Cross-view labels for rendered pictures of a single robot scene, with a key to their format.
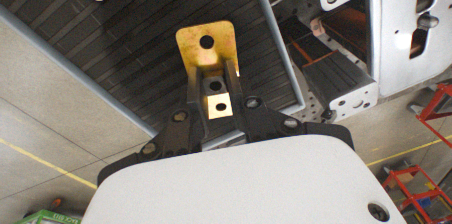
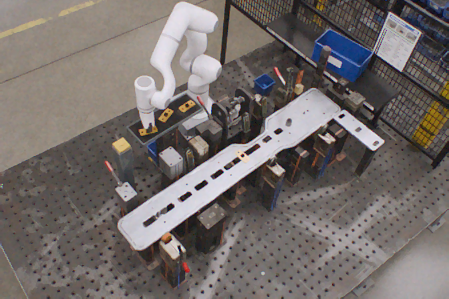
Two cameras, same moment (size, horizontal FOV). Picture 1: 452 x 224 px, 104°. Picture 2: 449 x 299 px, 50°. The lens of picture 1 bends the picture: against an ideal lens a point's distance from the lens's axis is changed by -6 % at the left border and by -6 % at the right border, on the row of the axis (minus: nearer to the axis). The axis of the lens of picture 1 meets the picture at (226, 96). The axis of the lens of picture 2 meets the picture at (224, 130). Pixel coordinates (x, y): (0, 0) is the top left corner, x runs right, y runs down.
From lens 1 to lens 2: 2.27 m
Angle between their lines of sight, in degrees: 64
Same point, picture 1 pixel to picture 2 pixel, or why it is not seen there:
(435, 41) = (151, 227)
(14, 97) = (29, 80)
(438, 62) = (141, 239)
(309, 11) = not seen: hidden behind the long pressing
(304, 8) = not seen: hidden behind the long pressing
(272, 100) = (143, 139)
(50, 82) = (43, 111)
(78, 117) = not seen: outside the picture
